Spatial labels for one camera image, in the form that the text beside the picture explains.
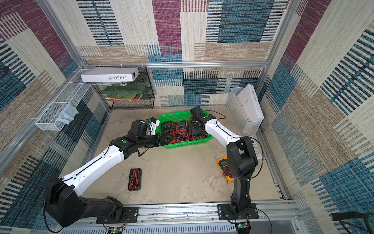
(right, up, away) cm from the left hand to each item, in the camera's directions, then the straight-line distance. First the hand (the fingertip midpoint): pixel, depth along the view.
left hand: (168, 137), depth 79 cm
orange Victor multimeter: (+7, +2, +18) cm, 20 cm away
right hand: (+16, +4, +16) cm, 23 cm away
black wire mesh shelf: (-24, +24, +44) cm, 56 cm away
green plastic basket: (+6, +13, +33) cm, 36 cm away
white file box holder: (+48, +16, +18) cm, 54 cm away
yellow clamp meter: (+31, -17, +7) cm, 36 cm away
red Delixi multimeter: (+13, +10, +18) cm, 24 cm away
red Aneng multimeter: (-3, +4, +21) cm, 21 cm away
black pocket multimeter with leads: (-18, -24, +2) cm, 30 cm away
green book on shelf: (-32, +28, +19) cm, 47 cm away
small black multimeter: (+13, +1, +11) cm, 17 cm away
